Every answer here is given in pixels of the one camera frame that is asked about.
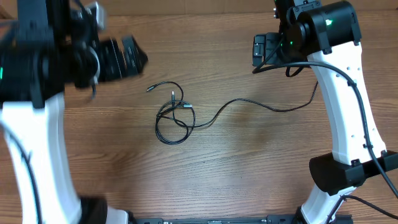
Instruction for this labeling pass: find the black USB cable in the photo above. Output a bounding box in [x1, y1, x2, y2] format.
[157, 80, 319, 129]
[146, 81, 197, 146]

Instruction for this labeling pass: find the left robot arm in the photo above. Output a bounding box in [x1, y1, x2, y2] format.
[1, 1, 148, 224]

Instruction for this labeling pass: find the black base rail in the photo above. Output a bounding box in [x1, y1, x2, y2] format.
[130, 213, 354, 224]

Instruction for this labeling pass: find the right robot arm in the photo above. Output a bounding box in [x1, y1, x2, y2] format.
[252, 0, 397, 223]

